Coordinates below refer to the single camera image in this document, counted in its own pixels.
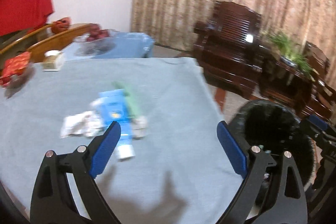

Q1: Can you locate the red fruit bag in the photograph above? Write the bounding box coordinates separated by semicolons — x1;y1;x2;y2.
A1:
74;24;117;56

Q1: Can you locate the green potted plant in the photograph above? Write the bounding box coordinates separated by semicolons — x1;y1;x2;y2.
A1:
264;31;312;78

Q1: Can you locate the white paper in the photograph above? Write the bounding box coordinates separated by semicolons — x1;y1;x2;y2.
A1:
60;111;104;139

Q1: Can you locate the dark wooden side table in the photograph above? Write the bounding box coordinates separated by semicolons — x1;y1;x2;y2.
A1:
259;56;313;113

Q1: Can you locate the blue white tube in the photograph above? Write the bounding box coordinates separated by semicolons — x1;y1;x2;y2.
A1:
91;89;135;161

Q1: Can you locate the small white jar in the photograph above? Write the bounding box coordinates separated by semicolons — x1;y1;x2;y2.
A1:
42;50;65;72

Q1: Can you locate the blue plastic bag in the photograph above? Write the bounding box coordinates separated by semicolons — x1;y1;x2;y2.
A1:
63;32;154;61

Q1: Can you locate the red cloth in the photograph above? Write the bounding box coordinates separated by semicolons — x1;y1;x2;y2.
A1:
0;0;54;36

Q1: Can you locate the dark wooden armchair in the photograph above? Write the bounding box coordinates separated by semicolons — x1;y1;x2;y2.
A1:
302;42;335;121
192;1;263;99

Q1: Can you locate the red snack packet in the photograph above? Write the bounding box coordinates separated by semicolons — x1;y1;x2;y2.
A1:
1;52;34;88

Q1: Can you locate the light blue table cloth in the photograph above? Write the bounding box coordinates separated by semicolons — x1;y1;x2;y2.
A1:
1;58;242;223

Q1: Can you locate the wooden chair back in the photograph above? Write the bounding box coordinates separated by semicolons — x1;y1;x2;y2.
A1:
1;23;90;68

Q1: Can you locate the black lined trash bin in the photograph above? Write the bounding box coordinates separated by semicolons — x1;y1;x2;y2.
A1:
226;100;309;218

